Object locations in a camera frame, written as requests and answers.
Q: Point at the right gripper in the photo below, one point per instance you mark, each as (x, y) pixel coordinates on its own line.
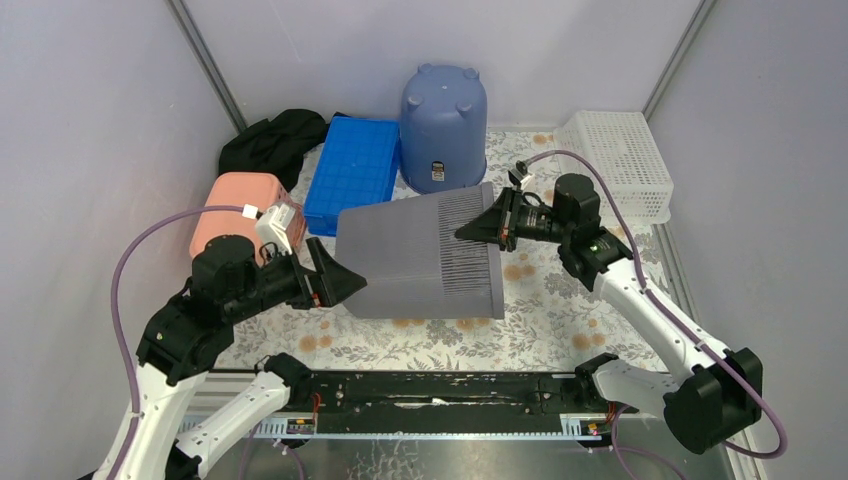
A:
(498, 224)

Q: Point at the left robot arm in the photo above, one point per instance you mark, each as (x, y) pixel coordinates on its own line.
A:
(182, 341)

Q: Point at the pink plastic basket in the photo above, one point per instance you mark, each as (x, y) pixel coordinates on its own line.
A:
(237, 189)

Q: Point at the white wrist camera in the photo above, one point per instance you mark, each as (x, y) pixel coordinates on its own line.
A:
(519, 176)
(272, 225)

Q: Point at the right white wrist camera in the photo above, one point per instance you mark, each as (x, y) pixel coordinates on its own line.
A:
(519, 176)

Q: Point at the white plastic basket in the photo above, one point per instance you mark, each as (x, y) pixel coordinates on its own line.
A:
(621, 147)

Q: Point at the grey waste bin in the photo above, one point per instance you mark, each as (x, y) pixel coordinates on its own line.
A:
(414, 265)

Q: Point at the blue bucket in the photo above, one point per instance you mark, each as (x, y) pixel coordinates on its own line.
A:
(443, 125)

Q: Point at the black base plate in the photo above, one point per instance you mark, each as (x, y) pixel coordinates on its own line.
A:
(446, 405)

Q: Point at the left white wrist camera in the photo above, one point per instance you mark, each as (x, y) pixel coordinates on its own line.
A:
(272, 225)

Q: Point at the black cloth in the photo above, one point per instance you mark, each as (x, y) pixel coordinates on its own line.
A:
(275, 146)

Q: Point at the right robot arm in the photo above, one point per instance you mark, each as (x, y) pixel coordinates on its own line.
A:
(649, 311)

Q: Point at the blue divided plastic tray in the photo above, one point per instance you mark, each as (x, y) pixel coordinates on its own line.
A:
(357, 167)

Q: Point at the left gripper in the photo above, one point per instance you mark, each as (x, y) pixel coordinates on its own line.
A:
(313, 282)

